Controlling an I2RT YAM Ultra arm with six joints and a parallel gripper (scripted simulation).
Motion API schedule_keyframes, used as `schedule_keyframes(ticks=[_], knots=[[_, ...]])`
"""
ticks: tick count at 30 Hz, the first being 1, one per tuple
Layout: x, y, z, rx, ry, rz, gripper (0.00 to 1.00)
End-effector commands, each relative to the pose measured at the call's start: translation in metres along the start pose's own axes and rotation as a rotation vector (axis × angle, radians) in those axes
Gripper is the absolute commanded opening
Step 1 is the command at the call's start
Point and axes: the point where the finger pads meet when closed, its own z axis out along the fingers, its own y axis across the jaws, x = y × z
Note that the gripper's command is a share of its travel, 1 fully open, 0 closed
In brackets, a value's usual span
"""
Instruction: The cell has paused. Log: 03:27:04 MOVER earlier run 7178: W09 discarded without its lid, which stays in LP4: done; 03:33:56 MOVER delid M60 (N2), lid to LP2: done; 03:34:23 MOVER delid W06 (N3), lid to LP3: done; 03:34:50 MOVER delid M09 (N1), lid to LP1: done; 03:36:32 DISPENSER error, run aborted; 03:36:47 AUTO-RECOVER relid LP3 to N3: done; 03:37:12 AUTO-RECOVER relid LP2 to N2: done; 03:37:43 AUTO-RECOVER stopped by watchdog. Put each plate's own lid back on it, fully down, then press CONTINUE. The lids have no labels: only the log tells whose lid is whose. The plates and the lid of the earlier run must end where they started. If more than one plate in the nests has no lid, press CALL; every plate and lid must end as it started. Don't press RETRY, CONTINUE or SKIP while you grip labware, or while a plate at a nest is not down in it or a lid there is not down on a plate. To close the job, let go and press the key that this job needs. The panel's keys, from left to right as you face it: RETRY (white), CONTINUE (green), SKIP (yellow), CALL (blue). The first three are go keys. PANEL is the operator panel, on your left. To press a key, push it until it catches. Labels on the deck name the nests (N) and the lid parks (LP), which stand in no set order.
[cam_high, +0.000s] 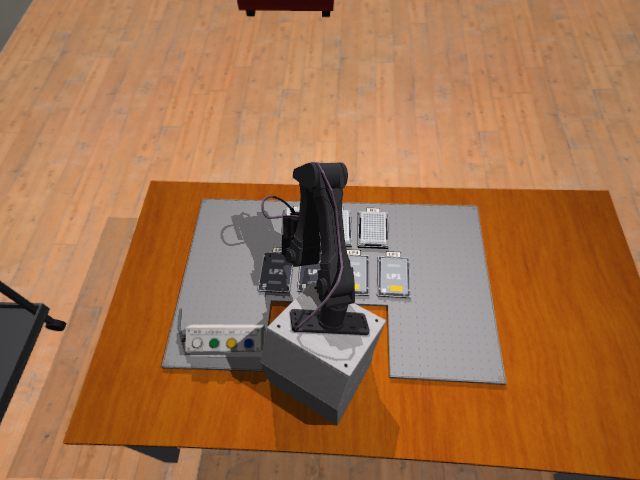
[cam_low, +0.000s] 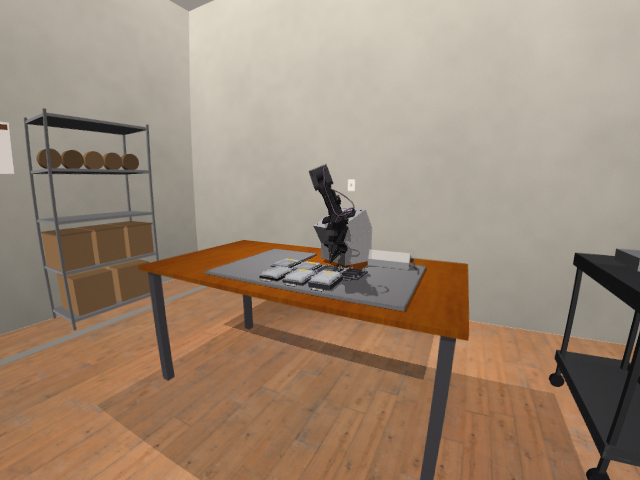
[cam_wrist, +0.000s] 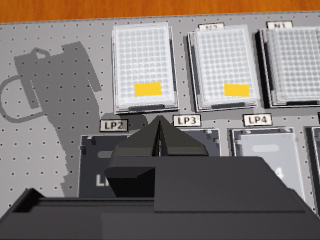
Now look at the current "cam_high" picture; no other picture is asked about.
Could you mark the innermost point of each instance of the grey button panel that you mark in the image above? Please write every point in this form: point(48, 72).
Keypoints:
point(214, 341)

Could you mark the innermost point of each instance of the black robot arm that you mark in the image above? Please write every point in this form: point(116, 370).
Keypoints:
point(317, 219)

